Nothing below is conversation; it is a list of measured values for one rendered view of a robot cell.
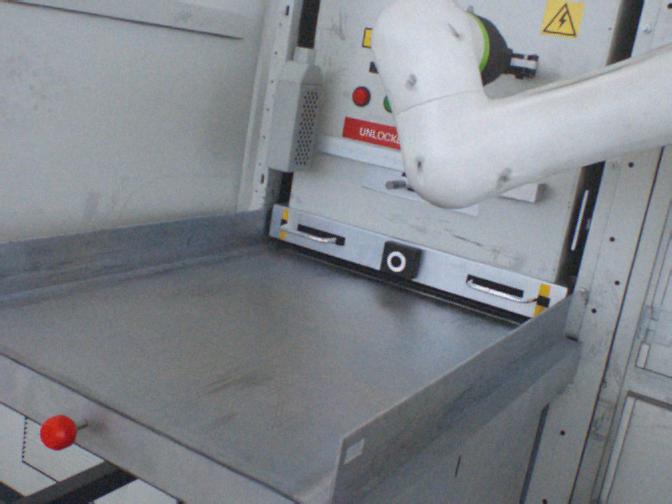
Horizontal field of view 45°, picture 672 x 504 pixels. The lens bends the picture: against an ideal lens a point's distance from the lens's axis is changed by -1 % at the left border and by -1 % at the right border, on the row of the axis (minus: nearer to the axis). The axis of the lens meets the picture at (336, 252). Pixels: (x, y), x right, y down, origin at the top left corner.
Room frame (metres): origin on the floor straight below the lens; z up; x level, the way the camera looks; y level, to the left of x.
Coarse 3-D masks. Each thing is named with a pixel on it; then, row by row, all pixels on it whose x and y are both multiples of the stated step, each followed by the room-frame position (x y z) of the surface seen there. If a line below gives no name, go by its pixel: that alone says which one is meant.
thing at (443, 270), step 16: (288, 208) 1.41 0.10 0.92; (272, 224) 1.42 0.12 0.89; (304, 224) 1.39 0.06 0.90; (320, 224) 1.37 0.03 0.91; (336, 224) 1.36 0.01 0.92; (304, 240) 1.38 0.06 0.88; (352, 240) 1.34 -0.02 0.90; (368, 240) 1.32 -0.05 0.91; (384, 240) 1.31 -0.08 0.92; (400, 240) 1.30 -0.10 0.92; (336, 256) 1.35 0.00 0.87; (352, 256) 1.34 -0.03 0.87; (368, 256) 1.32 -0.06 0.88; (432, 256) 1.27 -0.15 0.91; (448, 256) 1.25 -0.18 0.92; (432, 272) 1.26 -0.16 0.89; (448, 272) 1.25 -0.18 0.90; (464, 272) 1.24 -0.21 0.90; (480, 272) 1.23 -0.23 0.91; (496, 272) 1.21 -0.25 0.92; (512, 272) 1.20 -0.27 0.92; (448, 288) 1.25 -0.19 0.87; (464, 288) 1.24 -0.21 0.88; (496, 288) 1.21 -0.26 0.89; (512, 288) 1.20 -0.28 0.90; (560, 288) 1.17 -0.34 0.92; (496, 304) 1.21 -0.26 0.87; (512, 304) 1.20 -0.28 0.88; (544, 304) 1.18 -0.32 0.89
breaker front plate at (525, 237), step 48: (336, 0) 1.40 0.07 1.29; (384, 0) 1.36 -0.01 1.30; (480, 0) 1.28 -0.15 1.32; (528, 0) 1.25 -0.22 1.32; (576, 0) 1.21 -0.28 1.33; (336, 48) 1.40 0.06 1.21; (528, 48) 1.24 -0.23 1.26; (576, 48) 1.21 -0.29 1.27; (336, 96) 1.39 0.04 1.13; (384, 96) 1.35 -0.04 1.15; (336, 192) 1.38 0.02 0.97; (384, 192) 1.33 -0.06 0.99; (432, 240) 1.28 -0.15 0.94; (480, 240) 1.24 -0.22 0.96; (528, 240) 1.21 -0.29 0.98
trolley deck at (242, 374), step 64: (256, 256) 1.34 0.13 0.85; (0, 320) 0.86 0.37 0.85; (64, 320) 0.89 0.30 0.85; (128, 320) 0.93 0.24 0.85; (192, 320) 0.97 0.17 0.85; (256, 320) 1.01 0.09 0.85; (320, 320) 1.06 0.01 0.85; (384, 320) 1.10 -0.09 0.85; (448, 320) 1.16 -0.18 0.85; (0, 384) 0.77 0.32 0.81; (64, 384) 0.73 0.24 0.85; (128, 384) 0.75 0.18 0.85; (192, 384) 0.78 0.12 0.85; (256, 384) 0.81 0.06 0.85; (320, 384) 0.84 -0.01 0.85; (384, 384) 0.87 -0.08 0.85; (512, 384) 0.94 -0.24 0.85; (128, 448) 0.68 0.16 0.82; (192, 448) 0.65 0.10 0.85; (256, 448) 0.67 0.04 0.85; (320, 448) 0.69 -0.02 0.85; (448, 448) 0.73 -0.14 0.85
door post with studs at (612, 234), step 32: (640, 32) 1.17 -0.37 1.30; (608, 160) 1.17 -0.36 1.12; (640, 160) 1.15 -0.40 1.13; (608, 192) 1.17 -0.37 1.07; (640, 192) 1.14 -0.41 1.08; (608, 224) 1.16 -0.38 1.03; (608, 256) 1.15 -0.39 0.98; (576, 288) 1.17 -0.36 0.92; (608, 288) 1.15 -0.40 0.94; (576, 320) 1.17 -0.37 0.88; (608, 320) 1.14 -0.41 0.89; (576, 384) 1.15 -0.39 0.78; (576, 416) 1.15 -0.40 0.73; (576, 448) 1.14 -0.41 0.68
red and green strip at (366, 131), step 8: (344, 120) 1.38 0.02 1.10; (352, 120) 1.37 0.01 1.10; (360, 120) 1.36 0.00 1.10; (344, 128) 1.38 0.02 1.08; (352, 128) 1.37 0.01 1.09; (360, 128) 1.36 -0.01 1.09; (368, 128) 1.36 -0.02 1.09; (376, 128) 1.35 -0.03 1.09; (384, 128) 1.34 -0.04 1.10; (392, 128) 1.33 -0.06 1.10; (344, 136) 1.38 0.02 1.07; (352, 136) 1.37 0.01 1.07; (360, 136) 1.36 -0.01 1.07; (368, 136) 1.35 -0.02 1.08; (376, 136) 1.35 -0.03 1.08; (384, 136) 1.34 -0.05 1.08; (392, 136) 1.33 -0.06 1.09; (376, 144) 1.35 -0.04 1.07; (384, 144) 1.34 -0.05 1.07; (392, 144) 1.33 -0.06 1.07
